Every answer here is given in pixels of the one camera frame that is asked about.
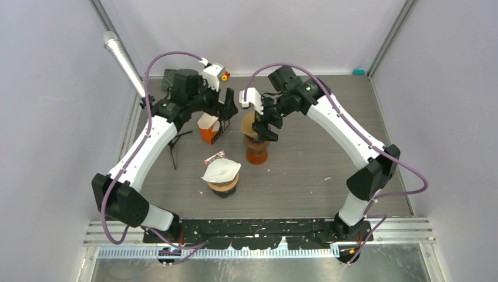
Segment red toy brick car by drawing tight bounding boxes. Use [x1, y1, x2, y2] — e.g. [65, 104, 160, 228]
[221, 72, 230, 82]

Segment teal block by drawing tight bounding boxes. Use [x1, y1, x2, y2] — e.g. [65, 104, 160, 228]
[352, 69, 366, 75]

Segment dark grey studded plate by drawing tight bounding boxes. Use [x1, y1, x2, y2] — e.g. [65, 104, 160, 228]
[161, 69, 176, 92]

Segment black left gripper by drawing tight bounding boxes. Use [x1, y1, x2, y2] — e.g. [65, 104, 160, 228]
[189, 76, 238, 121]

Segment white paper coffee filter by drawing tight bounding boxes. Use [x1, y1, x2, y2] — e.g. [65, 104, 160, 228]
[201, 159, 241, 182]

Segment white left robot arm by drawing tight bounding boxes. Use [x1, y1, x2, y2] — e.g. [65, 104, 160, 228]
[92, 64, 238, 243]

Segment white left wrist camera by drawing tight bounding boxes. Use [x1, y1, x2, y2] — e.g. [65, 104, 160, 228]
[199, 57, 226, 92]

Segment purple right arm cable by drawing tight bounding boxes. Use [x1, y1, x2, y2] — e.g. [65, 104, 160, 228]
[244, 62, 429, 266]

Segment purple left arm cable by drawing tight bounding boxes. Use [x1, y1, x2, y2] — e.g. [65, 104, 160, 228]
[100, 51, 209, 266]

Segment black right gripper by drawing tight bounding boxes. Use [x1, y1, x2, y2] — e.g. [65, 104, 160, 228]
[251, 93, 292, 143]

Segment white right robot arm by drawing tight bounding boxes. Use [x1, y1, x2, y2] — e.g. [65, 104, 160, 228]
[238, 63, 401, 241]

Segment grey ribbed dripper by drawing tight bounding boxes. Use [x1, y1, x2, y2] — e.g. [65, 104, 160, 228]
[209, 173, 239, 187]

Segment coffee paper filter box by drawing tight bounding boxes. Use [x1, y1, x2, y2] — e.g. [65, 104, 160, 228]
[197, 113, 230, 145]

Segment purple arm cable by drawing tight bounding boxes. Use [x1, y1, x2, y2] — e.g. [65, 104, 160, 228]
[100, 51, 209, 266]
[244, 62, 429, 266]

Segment light wooden dripper ring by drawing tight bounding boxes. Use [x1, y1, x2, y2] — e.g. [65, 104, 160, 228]
[206, 173, 240, 194]

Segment amber glass carafe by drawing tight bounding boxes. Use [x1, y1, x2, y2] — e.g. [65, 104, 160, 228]
[245, 150, 268, 165]

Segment silver microphone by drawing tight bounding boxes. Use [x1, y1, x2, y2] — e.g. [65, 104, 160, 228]
[103, 31, 145, 98]

